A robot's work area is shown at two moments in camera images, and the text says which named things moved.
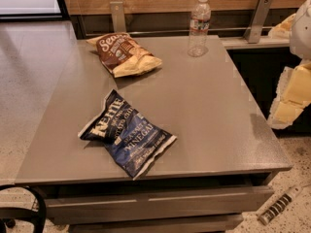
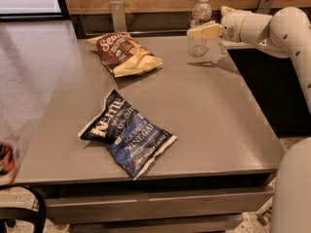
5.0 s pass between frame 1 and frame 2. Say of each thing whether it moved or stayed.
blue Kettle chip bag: stayed
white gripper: moved
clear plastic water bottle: stayed
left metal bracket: stayed
